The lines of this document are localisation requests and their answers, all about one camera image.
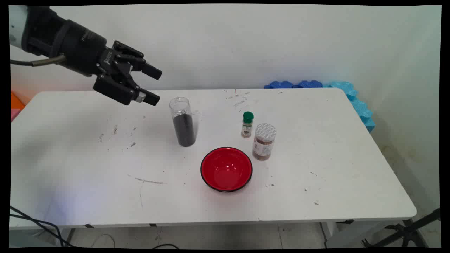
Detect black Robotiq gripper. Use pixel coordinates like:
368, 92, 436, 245
58, 20, 163, 106

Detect clear jar of black granules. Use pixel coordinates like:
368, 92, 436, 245
169, 97, 197, 147

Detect orange object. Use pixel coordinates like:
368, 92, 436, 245
11, 91, 26, 111

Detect small green-capped spice bottle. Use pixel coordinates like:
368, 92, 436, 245
241, 111, 255, 138

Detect red bowl with black rim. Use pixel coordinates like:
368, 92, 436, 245
200, 147, 253, 193

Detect spice jar with white lid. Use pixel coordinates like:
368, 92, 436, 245
252, 123, 277, 161

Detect white table leg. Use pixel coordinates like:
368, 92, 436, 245
54, 228, 76, 247

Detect blue foam mats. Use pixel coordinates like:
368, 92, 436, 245
323, 81, 376, 133

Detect black tripod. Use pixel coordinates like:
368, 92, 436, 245
362, 208, 441, 248

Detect black gripper cable with plug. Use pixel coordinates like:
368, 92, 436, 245
11, 56, 67, 67

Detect light floor cable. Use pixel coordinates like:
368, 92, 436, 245
91, 234, 116, 248

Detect black hanging cable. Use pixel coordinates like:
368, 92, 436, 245
10, 206, 76, 248

